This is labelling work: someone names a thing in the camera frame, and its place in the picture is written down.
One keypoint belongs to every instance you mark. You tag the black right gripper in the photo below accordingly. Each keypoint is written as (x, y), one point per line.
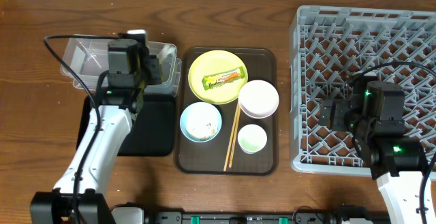
(328, 113)

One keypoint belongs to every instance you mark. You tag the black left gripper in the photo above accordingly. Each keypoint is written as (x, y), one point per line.
(154, 67)

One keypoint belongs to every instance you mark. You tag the green orange snack wrapper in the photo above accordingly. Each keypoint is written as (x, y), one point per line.
(217, 80)

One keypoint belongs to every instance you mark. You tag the rice food scraps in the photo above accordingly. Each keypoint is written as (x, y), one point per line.
(201, 124)

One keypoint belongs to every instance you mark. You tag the light blue bowl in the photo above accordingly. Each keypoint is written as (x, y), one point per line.
(207, 106)

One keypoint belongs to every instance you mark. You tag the white green cup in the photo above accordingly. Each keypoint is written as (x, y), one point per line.
(252, 138)

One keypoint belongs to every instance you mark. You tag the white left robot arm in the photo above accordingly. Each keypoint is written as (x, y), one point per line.
(79, 195)

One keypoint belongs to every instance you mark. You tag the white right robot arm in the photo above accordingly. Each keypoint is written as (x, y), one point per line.
(374, 117)

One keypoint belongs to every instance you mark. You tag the clear plastic waste bin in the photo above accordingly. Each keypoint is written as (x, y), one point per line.
(88, 58)

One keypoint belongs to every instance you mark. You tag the black waste tray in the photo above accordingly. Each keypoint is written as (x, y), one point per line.
(152, 134)

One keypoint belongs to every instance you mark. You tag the grey dishwasher rack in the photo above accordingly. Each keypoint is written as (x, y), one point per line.
(329, 46)

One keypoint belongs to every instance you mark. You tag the yellow plate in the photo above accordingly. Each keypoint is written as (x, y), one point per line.
(214, 62)

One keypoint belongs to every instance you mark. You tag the pink shallow bowl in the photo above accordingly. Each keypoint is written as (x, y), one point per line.
(258, 99)

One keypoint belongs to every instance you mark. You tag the wooden chopstick right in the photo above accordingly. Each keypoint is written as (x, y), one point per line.
(234, 134)

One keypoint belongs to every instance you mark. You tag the wooden chopstick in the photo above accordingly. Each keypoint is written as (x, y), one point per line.
(228, 151)
(234, 134)

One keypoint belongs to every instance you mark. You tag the wooden chopstick left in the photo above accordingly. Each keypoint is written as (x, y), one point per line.
(228, 151)

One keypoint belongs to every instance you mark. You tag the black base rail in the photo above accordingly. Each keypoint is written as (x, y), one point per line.
(238, 217)

